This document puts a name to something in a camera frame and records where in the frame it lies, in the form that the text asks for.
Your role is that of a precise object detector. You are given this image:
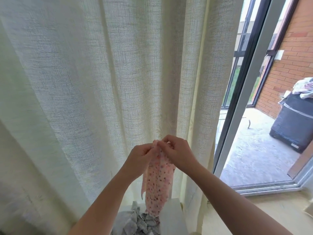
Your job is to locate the white patterned cloth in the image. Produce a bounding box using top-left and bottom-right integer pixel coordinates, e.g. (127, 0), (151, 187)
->
(284, 77), (313, 101)

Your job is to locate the white table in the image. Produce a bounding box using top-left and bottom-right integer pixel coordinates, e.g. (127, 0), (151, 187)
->
(112, 197), (189, 235)

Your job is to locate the white sliding door frame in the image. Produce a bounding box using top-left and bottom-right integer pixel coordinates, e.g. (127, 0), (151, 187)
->
(213, 0), (313, 196)

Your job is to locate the brown wooden board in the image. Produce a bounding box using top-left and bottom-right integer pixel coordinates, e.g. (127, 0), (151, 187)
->
(288, 139), (313, 179)

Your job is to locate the person's right hand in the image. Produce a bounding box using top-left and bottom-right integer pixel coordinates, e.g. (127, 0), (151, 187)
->
(156, 134), (202, 176)

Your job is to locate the person's left hand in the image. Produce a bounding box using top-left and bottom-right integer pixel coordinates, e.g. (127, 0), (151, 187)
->
(120, 143), (161, 185)

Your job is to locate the pink floral cloth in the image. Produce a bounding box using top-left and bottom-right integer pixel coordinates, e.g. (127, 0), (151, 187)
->
(141, 140), (176, 217)

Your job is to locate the white linen curtain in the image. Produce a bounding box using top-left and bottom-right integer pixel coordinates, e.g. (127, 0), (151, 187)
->
(0, 0), (245, 235)

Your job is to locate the pile of grey cloths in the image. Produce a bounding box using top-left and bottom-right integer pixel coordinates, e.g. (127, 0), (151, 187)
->
(120, 200), (145, 235)
(142, 210), (161, 235)

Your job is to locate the dark balcony window frame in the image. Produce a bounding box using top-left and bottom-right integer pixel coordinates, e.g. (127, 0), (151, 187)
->
(222, 0), (300, 110)

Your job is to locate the person's right forearm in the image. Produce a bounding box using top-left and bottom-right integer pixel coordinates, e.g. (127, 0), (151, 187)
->
(188, 164), (294, 235)

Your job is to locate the dark blue tarpaulin cover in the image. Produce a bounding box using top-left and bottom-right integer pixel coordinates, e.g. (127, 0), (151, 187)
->
(270, 93), (313, 154)

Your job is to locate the white bundled curtain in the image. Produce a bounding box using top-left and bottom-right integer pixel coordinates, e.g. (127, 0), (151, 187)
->
(303, 191), (313, 217)

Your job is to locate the person's left forearm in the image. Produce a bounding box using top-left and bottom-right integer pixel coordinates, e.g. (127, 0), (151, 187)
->
(67, 169), (142, 235)

